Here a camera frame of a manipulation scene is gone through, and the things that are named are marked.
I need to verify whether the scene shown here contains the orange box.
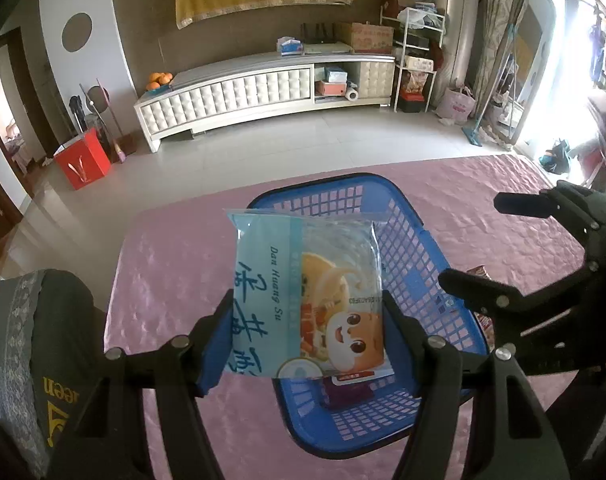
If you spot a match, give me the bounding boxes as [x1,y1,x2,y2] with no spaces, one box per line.
[314,80,349,97]

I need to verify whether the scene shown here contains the chair with dark lace cover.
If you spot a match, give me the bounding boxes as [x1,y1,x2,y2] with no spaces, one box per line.
[0,269,109,480]

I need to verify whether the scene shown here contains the blue mop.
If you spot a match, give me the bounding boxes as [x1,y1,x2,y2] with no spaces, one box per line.
[462,0,526,147]

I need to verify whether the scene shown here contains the cardboard box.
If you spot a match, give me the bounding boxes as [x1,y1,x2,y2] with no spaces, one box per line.
[350,22,395,55]

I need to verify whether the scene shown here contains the red printed box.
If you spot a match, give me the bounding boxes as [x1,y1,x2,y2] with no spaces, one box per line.
[399,71,432,113]

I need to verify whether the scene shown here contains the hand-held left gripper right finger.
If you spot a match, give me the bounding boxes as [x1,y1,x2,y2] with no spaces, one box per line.
[380,294,574,480]

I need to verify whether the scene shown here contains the black umbrella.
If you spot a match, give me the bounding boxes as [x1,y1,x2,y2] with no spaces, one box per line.
[68,95,86,137]

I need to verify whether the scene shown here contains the white tufted tv cabinet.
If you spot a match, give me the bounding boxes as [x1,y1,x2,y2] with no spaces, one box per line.
[134,51,397,153]

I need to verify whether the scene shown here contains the flat white box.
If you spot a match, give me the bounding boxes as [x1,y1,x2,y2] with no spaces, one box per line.
[303,41,355,56]

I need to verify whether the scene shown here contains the white metal rack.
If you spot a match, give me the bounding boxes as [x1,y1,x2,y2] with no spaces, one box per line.
[380,2,446,113]

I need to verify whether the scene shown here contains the silver floor air conditioner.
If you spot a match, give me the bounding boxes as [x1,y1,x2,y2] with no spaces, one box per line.
[445,0,484,91]

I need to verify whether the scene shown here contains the patterned curtain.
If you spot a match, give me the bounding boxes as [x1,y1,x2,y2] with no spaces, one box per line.
[475,0,526,91]

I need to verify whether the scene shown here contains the red gift box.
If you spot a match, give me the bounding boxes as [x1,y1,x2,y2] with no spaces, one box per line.
[53,127,113,192]

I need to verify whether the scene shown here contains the pink bag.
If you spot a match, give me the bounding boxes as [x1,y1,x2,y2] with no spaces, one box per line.
[437,85,476,123]

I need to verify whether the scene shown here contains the teal bag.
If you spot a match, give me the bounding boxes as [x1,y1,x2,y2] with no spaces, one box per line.
[540,139,574,173]

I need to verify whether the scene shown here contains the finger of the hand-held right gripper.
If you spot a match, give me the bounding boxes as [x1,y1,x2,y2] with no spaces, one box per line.
[494,181,606,273]
[439,268,594,358]

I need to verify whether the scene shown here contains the hanging blue clothes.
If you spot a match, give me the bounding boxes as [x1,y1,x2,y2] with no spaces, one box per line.
[585,2,606,88]

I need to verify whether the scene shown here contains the pink quilted tablecloth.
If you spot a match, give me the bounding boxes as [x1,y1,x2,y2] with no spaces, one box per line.
[103,154,591,480]

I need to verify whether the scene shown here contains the white arched floor mirror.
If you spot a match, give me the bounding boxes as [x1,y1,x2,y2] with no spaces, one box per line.
[500,0,558,147]

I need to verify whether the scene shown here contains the light blue cartoon snack packet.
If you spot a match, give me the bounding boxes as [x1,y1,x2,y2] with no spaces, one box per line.
[224,208,390,380]

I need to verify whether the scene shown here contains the pink broom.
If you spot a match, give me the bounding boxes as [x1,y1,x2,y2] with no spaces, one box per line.
[96,78,128,163]

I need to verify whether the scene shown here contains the black router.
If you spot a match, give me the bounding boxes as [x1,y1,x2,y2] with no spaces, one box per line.
[301,22,340,45]

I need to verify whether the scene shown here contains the dark wooden door frame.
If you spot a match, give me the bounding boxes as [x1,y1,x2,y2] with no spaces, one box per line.
[0,26,49,196]

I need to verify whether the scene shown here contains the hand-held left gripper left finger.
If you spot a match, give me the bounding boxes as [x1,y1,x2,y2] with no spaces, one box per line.
[48,287,235,480]

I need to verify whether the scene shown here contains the blue plastic basket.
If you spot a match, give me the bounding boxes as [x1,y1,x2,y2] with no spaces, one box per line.
[246,173,490,458]

